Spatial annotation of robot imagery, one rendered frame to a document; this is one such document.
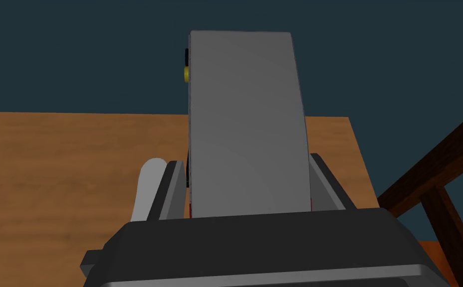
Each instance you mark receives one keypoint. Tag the white cylinder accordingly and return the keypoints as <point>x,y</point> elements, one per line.
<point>148,187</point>

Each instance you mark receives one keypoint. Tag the brown wooden table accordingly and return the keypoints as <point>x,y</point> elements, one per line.
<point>56,179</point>

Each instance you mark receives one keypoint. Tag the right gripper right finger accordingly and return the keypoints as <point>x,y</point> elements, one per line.
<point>327,191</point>

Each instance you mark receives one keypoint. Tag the dark brown wooden chair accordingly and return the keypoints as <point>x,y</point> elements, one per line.
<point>434,167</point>

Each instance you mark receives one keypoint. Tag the grey rectangular box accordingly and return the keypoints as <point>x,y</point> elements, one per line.
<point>247,127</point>

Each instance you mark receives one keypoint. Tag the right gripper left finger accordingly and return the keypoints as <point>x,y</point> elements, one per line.
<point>172,195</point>

